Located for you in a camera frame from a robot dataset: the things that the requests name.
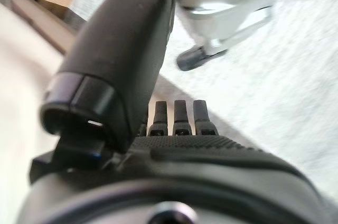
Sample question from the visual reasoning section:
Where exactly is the brown upholstered bed frame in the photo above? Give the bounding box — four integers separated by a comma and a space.
0, 0, 88, 56

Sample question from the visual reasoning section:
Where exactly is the large grey striped rug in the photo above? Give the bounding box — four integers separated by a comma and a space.
65, 0, 338, 191

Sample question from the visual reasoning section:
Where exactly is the bed with beige cover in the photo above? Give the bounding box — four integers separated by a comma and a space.
0, 0, 70, 224

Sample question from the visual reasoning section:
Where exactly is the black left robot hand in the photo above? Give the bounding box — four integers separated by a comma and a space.
18, 0, 338, 224

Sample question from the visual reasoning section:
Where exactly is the black left robot foot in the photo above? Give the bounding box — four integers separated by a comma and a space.
176, 44, 229, 72

